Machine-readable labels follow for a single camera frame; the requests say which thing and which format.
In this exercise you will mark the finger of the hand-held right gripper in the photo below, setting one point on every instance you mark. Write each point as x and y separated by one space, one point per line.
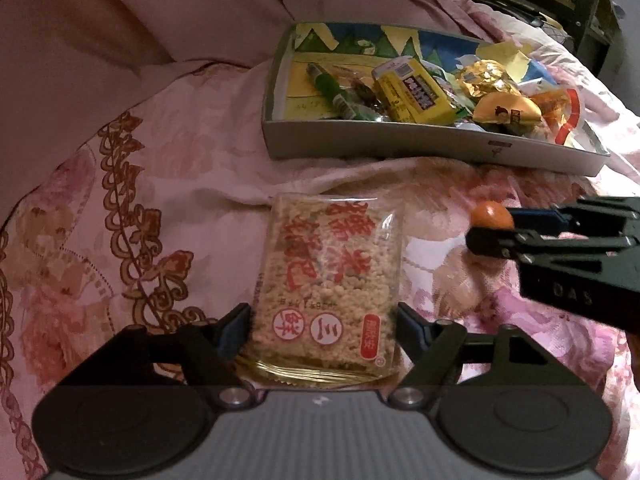
590 216
500 244

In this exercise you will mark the floral pink bedsheet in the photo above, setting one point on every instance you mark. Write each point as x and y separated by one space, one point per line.
125 210

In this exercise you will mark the pink curtain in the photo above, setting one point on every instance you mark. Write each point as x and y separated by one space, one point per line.
150 10

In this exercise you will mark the green sausage stick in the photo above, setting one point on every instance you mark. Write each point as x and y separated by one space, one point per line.
332 91

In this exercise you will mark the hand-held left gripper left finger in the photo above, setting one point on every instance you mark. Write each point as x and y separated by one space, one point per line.
235 333

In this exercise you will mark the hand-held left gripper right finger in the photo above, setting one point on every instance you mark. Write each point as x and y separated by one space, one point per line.
407 331

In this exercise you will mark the grey box with colourful print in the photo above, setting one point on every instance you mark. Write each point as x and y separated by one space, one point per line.
375 142

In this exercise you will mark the clear packet with green print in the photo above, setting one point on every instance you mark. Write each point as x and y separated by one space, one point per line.
380 112

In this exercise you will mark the small orange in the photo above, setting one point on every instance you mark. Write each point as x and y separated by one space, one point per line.
492 215

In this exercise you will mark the black bag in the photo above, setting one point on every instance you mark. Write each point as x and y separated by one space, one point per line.
505 6

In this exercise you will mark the orange red snack packet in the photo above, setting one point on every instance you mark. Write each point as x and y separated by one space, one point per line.
555 105

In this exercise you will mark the golden foil snack packet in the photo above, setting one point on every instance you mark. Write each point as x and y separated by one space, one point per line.
505 110

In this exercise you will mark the yellow snack packet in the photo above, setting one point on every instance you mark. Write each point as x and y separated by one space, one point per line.
410 92

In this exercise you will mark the desk with shelves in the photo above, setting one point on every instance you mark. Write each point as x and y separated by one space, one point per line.
590 5

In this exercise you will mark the clear rice cracker packet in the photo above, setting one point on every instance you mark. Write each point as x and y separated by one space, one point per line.
320 280

